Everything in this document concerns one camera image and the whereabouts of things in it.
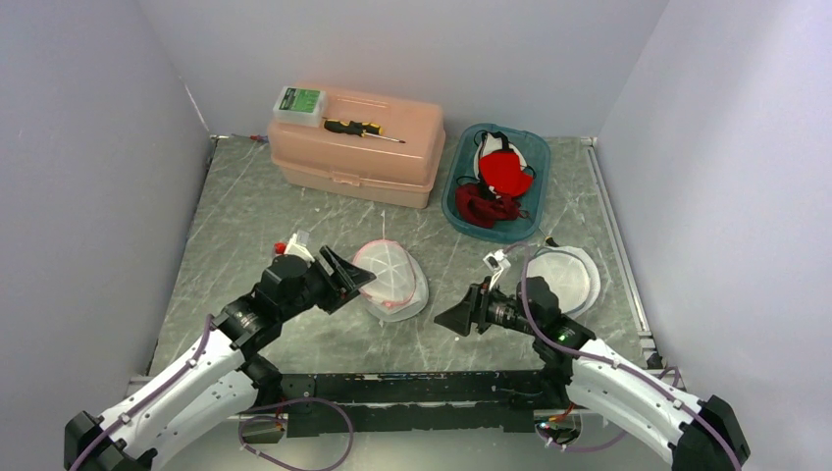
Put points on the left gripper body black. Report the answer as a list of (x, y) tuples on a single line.
[(321, 287)]

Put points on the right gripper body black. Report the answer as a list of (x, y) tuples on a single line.
[(497, 309)]

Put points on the pink-trimmed mesh laundry bag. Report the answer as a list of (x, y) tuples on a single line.
[(400, 290)]

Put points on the white mesh laundry bag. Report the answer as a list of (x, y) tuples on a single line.
[(571, 274)]

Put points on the bright red bra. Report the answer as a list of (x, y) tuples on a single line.
[(506, 173)]

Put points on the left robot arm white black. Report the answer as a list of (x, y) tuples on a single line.
[(221, 374)]

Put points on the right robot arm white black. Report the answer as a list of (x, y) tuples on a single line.
[(687, 432)]

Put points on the dark red bra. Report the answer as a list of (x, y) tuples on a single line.
[(481, 208)]

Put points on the white black-trimmed bra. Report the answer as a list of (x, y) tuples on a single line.
[(490, 142)]

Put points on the teal plastic bin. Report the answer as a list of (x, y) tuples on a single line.
[(537, 154)]

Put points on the black yellow screwdriver on toolbox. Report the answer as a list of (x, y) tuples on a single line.
[(360, 129)]

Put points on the clear green-label screw box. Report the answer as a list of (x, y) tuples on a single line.
[(300, 106)]

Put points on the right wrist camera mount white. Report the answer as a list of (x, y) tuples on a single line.
[(498, 263)]

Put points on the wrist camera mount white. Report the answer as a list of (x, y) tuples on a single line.
[(498, 263), (296, 245)]

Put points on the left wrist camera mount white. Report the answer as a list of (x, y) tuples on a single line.
[(296, 245)]

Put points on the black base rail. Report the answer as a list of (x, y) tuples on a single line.
[(310, 405)]

